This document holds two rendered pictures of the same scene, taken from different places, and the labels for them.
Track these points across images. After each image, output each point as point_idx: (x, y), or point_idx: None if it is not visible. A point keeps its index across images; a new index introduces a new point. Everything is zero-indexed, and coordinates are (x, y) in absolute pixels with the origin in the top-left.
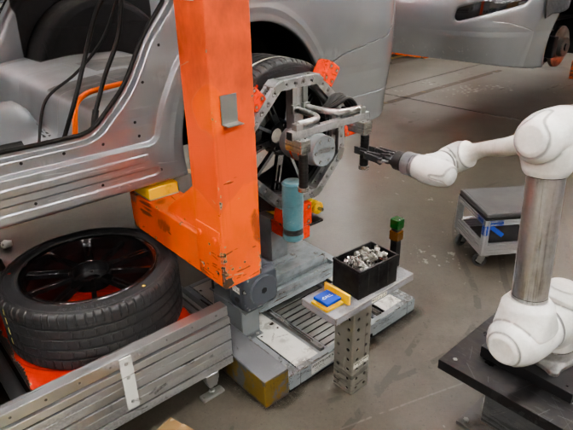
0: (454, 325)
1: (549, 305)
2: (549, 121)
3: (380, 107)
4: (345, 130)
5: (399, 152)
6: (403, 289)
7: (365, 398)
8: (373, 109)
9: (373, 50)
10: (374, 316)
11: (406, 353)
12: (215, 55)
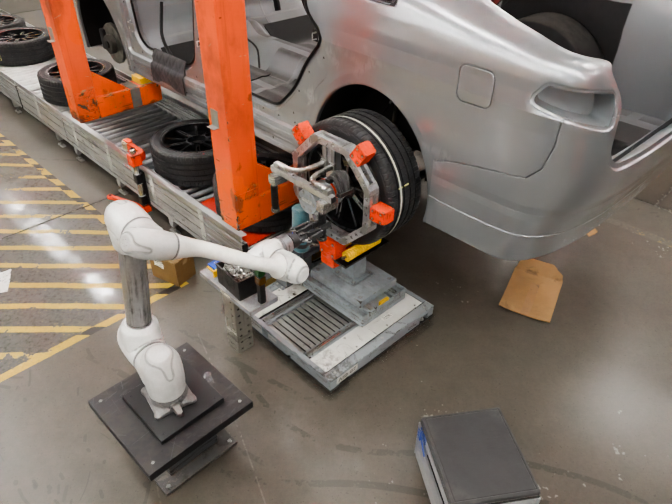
0: (307, 420)
1: (126, 327)
2: (110, 204)
3: (504, 251)
4: (370, 214)
5: (290, 232)
6: (366, 389)
7: (225, 351)
8: (490, 245)
9: (496, 181)
10: (304, 353)
11: (270, 379)
12: (207, 84)
